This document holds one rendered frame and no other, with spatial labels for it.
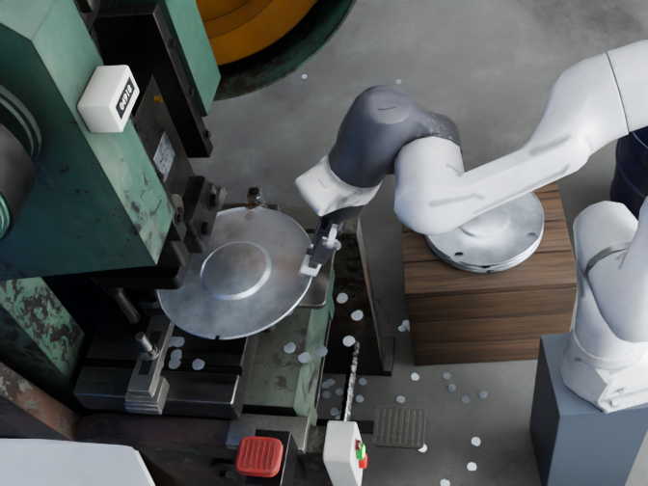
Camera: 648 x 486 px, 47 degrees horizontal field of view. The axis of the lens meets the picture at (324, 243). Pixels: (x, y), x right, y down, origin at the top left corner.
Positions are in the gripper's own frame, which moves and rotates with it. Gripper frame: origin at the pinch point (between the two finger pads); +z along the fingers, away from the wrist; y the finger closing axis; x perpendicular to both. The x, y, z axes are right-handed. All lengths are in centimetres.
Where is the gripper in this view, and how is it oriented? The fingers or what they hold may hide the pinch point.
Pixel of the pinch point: (312, 260)
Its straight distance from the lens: 129.2
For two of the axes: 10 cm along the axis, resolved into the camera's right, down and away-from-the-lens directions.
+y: 1.1, -7.9, 6.1
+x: -9.6, -2.5, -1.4
